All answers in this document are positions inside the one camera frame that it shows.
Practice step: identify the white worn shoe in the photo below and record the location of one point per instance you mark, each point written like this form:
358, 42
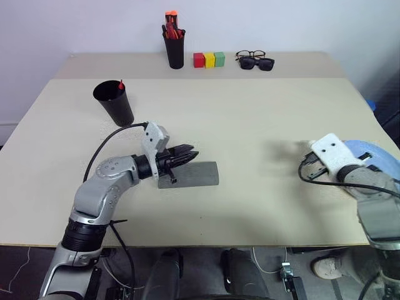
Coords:
328, 268

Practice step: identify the grey glasses case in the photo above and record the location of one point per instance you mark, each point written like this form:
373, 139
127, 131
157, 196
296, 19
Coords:
195, 175

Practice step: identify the black sunglasses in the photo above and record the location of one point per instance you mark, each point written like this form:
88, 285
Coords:
257, 64

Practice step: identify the dark rounded shape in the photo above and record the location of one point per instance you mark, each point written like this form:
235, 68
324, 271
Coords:
242, 275
162, 275

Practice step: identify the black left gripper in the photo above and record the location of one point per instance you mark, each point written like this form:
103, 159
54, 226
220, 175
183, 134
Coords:
165, 161

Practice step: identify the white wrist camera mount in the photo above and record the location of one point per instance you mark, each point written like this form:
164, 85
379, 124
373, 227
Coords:
334, 153
153, 137

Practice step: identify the brown framed clear glasses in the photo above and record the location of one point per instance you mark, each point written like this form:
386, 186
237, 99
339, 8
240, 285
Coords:
250, 53

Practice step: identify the green wooden block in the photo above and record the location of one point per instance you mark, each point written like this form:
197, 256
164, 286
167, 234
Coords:
220, 59

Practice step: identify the black cup full of markers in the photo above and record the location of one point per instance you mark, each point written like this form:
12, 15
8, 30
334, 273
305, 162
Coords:
175, 50

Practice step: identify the dark chair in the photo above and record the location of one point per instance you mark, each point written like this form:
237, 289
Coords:
389, 106

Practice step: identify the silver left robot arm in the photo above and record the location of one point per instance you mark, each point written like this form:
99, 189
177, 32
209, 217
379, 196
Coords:
93, 190

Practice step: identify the black box with connector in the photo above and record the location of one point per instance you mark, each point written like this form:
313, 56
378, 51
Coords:
292, 281

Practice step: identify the red marker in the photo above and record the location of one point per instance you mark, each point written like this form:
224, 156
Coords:
171, 32
120, 85

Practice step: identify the small blue object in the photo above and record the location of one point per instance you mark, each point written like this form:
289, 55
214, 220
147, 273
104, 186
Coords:
372, 105

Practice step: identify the red wooden block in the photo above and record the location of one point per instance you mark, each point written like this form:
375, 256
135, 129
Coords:
198, 60

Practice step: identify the grey trouser leg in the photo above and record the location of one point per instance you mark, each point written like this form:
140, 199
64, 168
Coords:
359, 262

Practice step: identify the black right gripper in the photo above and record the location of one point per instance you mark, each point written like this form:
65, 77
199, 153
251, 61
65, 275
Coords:
317, 171

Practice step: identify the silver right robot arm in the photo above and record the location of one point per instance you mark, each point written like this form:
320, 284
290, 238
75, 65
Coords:
375, 212

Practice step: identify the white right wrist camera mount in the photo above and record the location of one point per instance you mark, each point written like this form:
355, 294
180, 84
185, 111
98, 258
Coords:
334, 153

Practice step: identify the light blue plate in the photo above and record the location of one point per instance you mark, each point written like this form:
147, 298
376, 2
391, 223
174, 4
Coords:
379, 150

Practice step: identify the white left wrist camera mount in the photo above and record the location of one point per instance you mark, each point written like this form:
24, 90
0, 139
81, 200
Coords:
153, 137

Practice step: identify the yellow wooden block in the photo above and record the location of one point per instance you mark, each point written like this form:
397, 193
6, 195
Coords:
209, 60

